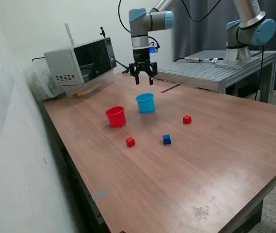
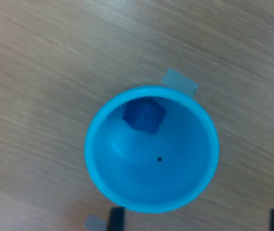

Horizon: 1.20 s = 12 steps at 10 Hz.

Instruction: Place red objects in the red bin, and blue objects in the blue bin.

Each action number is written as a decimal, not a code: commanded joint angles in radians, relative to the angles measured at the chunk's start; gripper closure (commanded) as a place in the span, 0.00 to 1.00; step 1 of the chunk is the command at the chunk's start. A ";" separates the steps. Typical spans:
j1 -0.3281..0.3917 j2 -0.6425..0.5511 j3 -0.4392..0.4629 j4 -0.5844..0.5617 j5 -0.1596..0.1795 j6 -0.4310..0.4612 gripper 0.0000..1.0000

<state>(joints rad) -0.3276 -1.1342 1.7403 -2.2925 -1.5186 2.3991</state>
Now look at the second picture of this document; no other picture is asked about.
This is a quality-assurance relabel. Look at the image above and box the blue cube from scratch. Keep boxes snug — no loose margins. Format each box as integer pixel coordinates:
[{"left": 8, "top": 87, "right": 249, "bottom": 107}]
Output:
[{"left": 123, "top": 97, "right": 167, "bottom": 135}]

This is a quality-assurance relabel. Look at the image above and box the blue plastic cup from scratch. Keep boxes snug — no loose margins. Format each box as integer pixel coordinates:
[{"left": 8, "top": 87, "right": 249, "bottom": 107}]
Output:
[{"left": 84, "top": 85, "right": 221, "bottom": 214}]

